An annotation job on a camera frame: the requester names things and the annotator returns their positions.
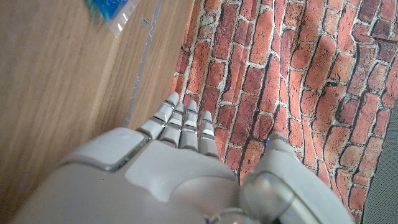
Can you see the brick print backdrop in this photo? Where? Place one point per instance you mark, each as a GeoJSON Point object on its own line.
{"type": "Point", "coordinates": [280, 77]}

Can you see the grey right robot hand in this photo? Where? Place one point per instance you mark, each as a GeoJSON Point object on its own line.
{"type": "Point", "coordinates": [161, 186]}

